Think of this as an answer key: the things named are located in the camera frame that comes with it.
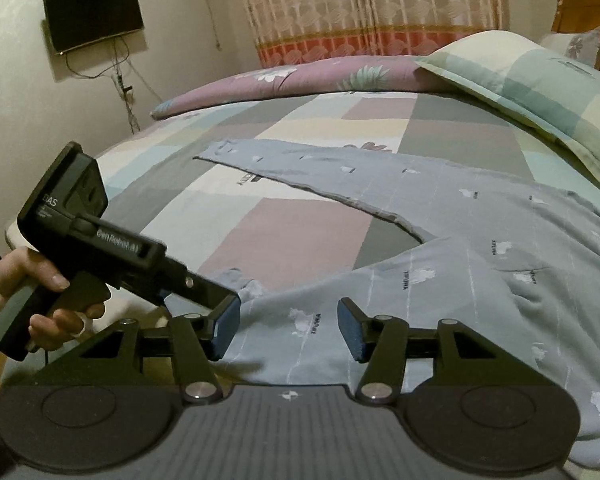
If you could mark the black wall-mounted television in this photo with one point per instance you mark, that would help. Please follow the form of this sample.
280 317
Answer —
74 24

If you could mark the blue-grey printed pajama pants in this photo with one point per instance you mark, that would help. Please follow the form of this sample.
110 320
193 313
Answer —
516 261

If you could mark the patchwork pastel bed sheet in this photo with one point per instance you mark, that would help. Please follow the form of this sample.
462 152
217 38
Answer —
294 227

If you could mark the grey floral back pillow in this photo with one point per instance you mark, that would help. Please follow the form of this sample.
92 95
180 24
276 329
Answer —
583 47

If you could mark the red beige patterned curtain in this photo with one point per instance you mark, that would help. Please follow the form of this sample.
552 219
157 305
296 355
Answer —
288 32

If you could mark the green plaid pillow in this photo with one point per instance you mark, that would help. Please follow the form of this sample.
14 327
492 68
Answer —
540 88

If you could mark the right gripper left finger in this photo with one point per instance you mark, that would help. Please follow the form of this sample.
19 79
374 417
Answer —
197 340

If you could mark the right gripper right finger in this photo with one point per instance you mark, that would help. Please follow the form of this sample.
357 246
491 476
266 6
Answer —
379 342

